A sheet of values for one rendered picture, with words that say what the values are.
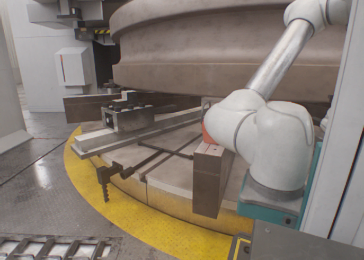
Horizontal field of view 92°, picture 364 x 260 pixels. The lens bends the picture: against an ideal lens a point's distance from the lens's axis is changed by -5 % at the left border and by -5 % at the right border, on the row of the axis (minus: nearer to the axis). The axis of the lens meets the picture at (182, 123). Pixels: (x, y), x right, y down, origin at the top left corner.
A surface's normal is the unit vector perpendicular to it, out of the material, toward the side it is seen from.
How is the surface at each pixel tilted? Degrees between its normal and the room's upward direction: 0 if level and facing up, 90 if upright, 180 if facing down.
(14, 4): 90
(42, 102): 90
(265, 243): 0
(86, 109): 90
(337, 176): 90
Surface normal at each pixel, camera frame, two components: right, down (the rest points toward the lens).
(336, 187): -0.43, 0.27
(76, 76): 0.01, 0.29
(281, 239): 0.00, -0.96
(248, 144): -0.90, 0.09
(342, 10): -0.64, 0.69
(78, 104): 0.40, 0.27
